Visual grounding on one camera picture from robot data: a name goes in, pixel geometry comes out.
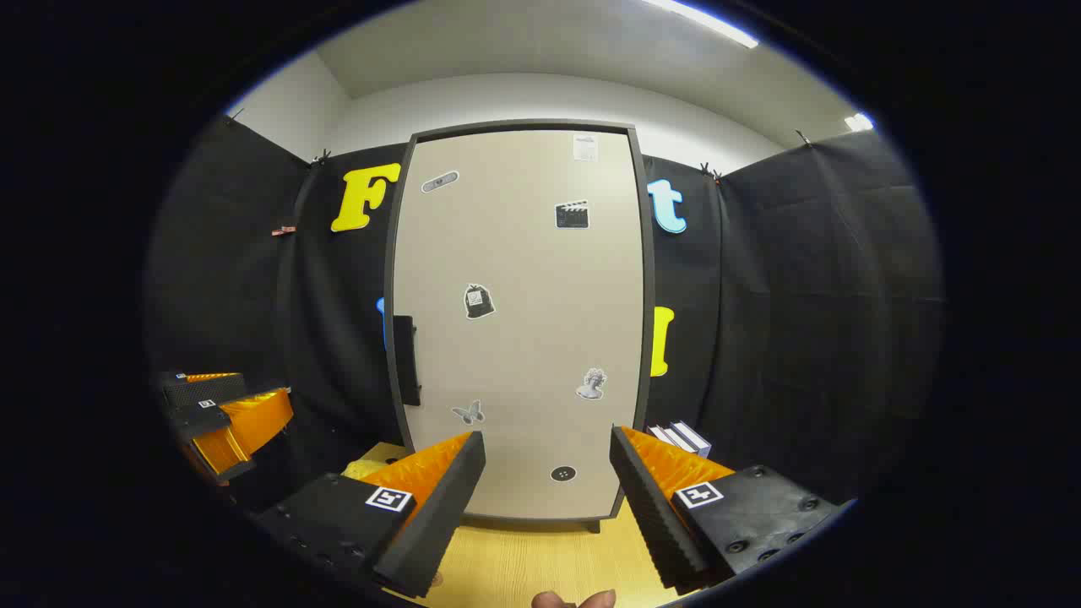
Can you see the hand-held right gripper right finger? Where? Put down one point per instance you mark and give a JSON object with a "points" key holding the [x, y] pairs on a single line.
{"points": [[650, 507]]}

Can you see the small ceiling light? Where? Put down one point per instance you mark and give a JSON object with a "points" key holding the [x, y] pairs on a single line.
{"points": [[859, 122]]}

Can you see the dark grey cabinet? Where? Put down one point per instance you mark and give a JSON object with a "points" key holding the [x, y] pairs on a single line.
{"points": [[649, 279]]}

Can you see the yellow plush toy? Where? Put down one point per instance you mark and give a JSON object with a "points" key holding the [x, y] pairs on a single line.
{"points": [[367, 469]]}

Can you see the black binder clip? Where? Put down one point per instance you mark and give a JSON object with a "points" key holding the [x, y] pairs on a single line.
{"points": [[321, 157], [802, 137], [234, 115], [708, 170]]}

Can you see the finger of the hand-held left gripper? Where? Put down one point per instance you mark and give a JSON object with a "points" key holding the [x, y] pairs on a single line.
{"points": [[245, 426], [203, 390]]}

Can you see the black backdrop cloth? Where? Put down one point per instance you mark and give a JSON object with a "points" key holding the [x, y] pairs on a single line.
{"points": [[802, 321]]}

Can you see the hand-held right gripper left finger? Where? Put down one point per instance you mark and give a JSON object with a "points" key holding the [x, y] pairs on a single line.
{"points": [[439, 507]]}

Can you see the beige cabinet door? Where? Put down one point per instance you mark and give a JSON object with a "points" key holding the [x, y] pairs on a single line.
{"points": [[524, 338]]}

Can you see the long ceiling light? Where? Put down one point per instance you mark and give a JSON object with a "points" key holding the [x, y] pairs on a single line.
{"points": [[709, 23]]}

